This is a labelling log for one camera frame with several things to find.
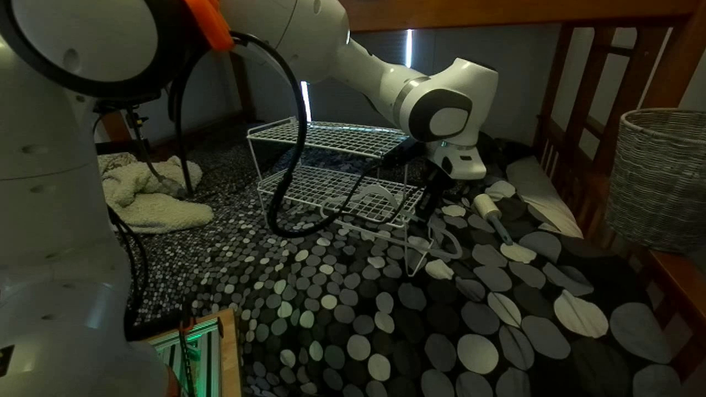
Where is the white hanger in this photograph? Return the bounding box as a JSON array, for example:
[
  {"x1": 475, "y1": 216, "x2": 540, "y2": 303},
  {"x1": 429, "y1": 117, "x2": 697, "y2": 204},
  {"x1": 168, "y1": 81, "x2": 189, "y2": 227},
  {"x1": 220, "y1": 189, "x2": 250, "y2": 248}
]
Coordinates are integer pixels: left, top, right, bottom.
[{"x1": 320, "y1": 185, "x2": 464, "y2": 261}]

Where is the lint roller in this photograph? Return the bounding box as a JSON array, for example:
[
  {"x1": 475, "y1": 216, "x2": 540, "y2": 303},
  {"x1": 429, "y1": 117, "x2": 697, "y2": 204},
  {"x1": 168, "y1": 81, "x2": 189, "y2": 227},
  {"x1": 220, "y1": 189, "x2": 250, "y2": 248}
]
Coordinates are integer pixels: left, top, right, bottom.
[{"x1": 473, "y1": 193, "x2": 514, "y2": 246}]

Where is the white pillow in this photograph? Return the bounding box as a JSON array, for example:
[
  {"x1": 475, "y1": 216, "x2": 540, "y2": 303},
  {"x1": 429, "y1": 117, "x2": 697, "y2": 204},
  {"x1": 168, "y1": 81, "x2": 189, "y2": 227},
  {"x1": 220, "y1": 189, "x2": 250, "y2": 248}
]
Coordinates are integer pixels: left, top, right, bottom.
[{"x1": 506, "y1": 156, "x2": 584, "y2": 239}]

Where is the black dotted bedspread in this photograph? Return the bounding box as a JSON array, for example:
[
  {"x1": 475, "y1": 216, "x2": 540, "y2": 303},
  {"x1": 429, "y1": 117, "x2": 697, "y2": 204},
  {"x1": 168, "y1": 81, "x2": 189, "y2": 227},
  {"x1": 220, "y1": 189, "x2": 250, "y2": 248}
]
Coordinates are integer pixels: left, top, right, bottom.
[{"x1": 113, "y1": 122, "x2": 696, "y2": 397}]

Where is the woven wicker basket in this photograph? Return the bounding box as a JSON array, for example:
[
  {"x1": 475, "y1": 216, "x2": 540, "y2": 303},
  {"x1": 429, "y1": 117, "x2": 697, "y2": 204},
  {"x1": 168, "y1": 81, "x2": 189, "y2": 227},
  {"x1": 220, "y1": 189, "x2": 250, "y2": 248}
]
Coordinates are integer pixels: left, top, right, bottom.
[{"x1": 605, "y1": 108, "x2": 706, "y2": 255}]

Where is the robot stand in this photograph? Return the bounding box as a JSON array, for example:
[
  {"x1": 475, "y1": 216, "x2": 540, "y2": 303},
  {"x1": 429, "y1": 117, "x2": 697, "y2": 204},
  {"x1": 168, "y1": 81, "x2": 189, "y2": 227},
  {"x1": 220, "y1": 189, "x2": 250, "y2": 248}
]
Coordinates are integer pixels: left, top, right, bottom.
[{"x1": 145, "y1": 308, "x2": 242, "y2": 397}]

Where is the cream fluffy towel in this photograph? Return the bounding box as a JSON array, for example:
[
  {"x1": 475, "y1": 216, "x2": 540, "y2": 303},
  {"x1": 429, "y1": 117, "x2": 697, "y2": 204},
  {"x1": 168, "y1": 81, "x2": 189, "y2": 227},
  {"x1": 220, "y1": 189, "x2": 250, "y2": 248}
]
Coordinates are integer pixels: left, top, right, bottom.
[{"x1": 98, "y1": 153, "x2": 215, "y2": 234}]

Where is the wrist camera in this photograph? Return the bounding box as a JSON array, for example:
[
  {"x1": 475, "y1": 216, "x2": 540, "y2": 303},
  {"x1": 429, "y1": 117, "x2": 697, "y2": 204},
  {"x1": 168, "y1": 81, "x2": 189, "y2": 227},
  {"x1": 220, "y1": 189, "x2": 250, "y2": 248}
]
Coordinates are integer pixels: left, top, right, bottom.
[{"x1": 381, "y1": 138, "x2": 426, "y2": 169}]

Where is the white wire two-tier rack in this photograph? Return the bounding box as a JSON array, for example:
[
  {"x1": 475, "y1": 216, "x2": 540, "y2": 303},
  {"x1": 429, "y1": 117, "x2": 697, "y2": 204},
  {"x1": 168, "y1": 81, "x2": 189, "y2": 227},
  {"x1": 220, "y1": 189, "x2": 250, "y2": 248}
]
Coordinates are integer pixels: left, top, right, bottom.
[{"x1": 246, "y1": 117, "x2": 437, "y2": 277}]

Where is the wooden bed frame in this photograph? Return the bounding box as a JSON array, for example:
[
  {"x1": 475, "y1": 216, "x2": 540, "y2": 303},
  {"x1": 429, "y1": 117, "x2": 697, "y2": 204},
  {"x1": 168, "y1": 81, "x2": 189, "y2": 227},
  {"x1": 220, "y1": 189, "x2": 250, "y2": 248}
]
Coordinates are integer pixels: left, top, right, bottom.
[{"x1": 102, "y1": 0, "x2": 706, "y2": 387}]

